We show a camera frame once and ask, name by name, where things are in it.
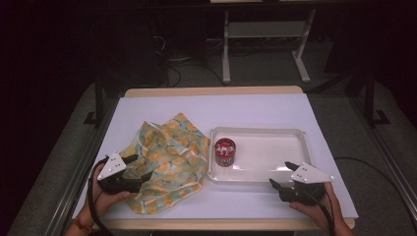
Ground red bracelet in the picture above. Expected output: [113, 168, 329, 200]
[73, 217, 92, 234]

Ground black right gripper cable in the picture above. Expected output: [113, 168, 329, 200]
[296, 187, 336, 236]

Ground red can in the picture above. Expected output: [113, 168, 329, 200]
[213, 138, 237, 168]

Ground white plastic tray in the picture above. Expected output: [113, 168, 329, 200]
[207, 126, 313, 184]

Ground black floor cable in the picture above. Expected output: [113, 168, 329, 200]
[333, 156, 417, 230]

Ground lemon print cloth bag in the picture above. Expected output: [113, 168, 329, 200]
[118, 112, 211, 215]

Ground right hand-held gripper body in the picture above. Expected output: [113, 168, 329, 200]
[277, 162, 335, 207]

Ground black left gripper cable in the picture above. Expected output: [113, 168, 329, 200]
[87, 156, 116, 236]

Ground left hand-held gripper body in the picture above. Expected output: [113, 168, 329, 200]
[96, 151, 146, 196]

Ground person's left hand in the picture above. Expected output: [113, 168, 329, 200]
[83, 162, 132, 221]

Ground white metal table frame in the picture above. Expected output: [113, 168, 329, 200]
[220, 8, 318, 85]

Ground person's right hand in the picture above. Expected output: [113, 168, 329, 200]
[288, 182, 342, 231]

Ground black metal stand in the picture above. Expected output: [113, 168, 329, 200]
[83, 73, 106, 126]
[345, 65, 391, 128]

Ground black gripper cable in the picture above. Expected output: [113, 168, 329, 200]
[87, 156, 116, 236]
[296, 187, 336, 236]

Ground tangled floor cables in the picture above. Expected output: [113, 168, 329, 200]
[152, 33, 227, 89]

